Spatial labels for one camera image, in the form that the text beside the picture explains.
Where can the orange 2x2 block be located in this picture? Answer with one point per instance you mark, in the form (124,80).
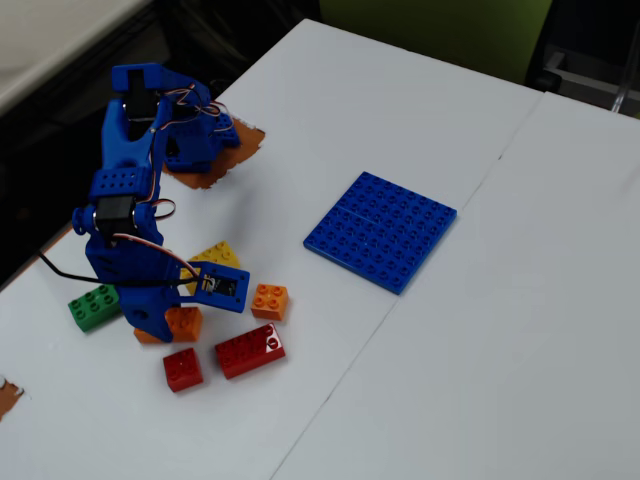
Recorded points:
(269,302)

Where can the yellow 2x4 block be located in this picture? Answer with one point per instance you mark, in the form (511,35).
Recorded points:
(222,254)

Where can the grey metal frame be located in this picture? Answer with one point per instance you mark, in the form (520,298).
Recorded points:
(580,75)

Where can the blue 8x8 baseplate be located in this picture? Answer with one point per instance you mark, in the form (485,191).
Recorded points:
(380,232)

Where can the blue gripper body with servo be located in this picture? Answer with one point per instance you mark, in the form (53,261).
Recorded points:
(141,316)

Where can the white background table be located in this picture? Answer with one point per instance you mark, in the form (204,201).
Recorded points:
(40,40)

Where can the red 2x4 block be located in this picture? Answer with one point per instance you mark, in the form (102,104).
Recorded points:
(250,352)

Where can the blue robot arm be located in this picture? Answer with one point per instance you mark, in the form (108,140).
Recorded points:
(120,150)

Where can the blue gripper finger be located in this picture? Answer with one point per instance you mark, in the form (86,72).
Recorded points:
(150,322)

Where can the orange 2x4 block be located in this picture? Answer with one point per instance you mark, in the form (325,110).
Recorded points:
(186,322)

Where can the wrist camera in blue frame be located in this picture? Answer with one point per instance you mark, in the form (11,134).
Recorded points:
(220,287)

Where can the red 2x2 block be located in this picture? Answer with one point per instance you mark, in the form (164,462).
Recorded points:
(182,371)

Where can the green 2x4 block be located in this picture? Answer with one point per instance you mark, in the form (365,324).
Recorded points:
(87,310)

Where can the green partition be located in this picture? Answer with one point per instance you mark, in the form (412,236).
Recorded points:
(425,30)

